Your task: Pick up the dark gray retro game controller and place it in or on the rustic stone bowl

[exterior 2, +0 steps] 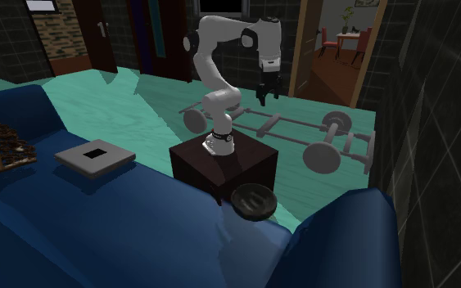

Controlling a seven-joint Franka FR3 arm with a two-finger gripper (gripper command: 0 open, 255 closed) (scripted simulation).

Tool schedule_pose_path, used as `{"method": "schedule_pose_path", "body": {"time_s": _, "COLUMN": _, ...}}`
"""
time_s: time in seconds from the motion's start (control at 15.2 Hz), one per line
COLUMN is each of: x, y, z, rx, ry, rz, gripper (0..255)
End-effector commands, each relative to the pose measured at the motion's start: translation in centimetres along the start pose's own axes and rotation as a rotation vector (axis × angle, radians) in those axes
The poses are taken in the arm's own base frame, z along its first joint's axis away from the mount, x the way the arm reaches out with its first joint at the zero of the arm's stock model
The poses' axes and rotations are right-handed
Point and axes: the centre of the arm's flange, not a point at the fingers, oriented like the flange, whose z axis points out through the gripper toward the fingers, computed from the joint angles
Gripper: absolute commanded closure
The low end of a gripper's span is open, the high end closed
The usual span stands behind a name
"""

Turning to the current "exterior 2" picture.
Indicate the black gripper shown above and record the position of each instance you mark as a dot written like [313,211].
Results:
[269,83]

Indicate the open wooden door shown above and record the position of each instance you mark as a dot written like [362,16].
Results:
[304,44]

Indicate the brown triangular wooden frame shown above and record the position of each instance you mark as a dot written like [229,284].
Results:
[4,139]

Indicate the dark door with teal panel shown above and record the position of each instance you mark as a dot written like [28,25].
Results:
[170,40]

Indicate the blue sofa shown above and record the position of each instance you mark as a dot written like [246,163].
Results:
[134,235]

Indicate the red chair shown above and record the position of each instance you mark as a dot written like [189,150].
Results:
[362,42]
[327,39]

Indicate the dark brown door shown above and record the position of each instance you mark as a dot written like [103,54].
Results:
[92,36]

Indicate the dark brown robot stand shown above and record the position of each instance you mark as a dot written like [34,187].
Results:
[250,161]

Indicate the black bowl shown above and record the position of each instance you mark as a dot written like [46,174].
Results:
[254,201]

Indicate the green potted plant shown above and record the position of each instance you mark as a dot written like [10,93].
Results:
[346,18]

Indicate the dark window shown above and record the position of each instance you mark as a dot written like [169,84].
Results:
[220,6]

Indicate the window with pale pane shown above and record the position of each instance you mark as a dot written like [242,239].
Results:
[40,5]

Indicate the grey flat box black square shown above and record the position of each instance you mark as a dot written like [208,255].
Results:
[106,161]

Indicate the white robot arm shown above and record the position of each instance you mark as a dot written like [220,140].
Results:
[208,72]

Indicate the white dining table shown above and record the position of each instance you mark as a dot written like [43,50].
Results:
[349,36]

